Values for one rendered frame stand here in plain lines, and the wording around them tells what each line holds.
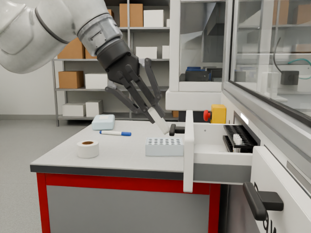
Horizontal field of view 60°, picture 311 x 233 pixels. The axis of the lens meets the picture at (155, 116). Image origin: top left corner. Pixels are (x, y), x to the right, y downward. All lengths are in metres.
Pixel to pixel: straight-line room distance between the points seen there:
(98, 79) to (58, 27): 3.79
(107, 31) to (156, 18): 3.74
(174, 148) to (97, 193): 0.28
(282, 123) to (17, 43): 0.55
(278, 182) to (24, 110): 5.23
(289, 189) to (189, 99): 1.14
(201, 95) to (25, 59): 0.95
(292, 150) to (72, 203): 0.71
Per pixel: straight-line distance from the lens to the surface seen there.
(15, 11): 0.68
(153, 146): 0.88
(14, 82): 5.44
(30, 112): 5.40
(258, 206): 0.32
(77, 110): 4.67
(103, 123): 1.21
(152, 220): 0.88
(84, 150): 0.89
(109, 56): 0.61
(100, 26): 0.61
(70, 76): 4.57
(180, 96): 1.43
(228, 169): 0.54
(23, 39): 0.67
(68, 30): 0.65
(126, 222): 0.90
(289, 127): 0.37
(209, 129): 0.76
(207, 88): 1.43
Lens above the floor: 1.07
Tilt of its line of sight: 12 degrees down
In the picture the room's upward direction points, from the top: straight up
